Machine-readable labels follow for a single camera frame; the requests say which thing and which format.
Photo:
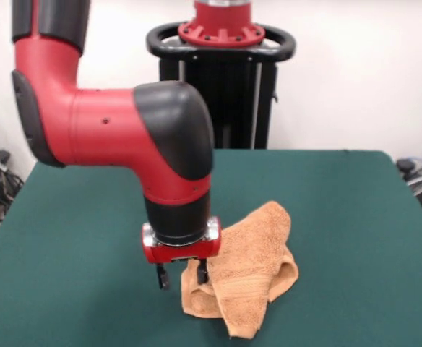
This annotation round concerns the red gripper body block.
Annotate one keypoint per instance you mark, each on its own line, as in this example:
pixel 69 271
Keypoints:
pixel 182 253

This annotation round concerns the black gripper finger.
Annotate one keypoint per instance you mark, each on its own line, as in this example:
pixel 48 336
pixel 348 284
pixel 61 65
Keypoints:
pixel 202 271
pixel 163 276

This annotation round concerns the tan terry towel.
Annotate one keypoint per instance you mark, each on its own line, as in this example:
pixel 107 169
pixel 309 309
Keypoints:
pixel 247 267

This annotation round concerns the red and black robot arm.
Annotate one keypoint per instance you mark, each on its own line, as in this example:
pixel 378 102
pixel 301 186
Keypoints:
pixel 102 126

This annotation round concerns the dark green table cloth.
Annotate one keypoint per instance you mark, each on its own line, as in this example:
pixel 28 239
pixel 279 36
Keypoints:
pixel 70 235

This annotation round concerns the grey round stand base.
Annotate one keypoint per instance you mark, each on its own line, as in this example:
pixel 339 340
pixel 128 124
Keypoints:
pixel 418 182

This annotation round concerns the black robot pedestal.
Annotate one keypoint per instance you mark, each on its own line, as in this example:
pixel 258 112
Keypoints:
pixel 232 101

